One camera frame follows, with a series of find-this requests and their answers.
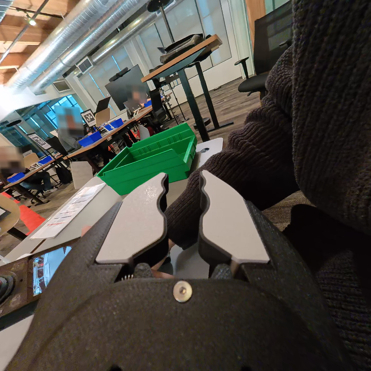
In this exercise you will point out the large black monitor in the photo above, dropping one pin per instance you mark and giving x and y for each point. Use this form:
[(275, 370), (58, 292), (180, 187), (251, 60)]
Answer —
[(127, 84)]

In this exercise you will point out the wooden top standing desk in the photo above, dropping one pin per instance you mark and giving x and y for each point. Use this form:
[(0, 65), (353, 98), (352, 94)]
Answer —
[(185, 61)]

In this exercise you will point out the black office chair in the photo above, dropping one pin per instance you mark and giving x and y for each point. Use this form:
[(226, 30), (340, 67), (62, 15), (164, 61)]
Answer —
[(269, 37)]

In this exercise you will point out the person's right forearm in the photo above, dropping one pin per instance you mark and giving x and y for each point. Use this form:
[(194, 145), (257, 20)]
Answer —
[(246, 162)]

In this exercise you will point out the long wooden-edged desk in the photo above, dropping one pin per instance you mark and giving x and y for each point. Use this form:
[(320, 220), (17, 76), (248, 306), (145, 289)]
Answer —
[(116, 130), (26, 174)]

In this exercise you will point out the black pole stand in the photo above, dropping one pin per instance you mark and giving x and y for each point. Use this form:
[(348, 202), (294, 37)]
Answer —
[(166, 23)]

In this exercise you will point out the black bag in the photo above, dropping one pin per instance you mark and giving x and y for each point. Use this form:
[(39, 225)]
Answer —
[(185, 46)]

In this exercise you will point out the white pad with black mark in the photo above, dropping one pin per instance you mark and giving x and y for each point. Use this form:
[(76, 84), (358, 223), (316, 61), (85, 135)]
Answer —
[(213, 150)]

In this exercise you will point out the silver ventilation duct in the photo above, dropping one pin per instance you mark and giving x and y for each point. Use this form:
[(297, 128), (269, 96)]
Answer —
[(116, 49), (66, 32)]

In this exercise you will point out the white leaning panel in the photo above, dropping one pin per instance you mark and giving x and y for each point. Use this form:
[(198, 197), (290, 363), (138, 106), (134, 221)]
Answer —
[(81, 174)]

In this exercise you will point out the person's right hand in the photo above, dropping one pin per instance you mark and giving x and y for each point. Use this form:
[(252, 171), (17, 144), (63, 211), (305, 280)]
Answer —
[(162, 272)]

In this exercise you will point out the black and white marker sign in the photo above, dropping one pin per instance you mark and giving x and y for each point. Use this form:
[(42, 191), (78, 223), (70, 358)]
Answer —
[(88, 117)]

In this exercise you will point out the tan chair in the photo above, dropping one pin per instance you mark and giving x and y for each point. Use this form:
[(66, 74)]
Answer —
[(7, 220)]

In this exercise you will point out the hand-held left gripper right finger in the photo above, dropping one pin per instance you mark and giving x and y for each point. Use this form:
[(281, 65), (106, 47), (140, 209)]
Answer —
[(229, 223)]

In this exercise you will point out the printed paper sheet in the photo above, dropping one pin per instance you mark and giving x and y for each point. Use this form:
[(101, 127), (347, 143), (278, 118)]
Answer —
[(72, 208)]

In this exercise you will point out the green plastic bin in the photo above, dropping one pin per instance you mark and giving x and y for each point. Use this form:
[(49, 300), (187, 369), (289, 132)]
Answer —
[(150, 165)]

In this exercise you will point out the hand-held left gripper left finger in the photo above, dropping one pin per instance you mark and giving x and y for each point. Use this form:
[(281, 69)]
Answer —
[(136, 223)]

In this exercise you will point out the blue plastic bin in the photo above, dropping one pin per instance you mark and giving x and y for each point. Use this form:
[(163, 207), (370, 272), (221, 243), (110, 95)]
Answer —
[(89, 140), (116, 123), (16, 177)]

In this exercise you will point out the wall vent grille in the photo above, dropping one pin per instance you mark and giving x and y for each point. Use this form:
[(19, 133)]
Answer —
[(84, 65)]

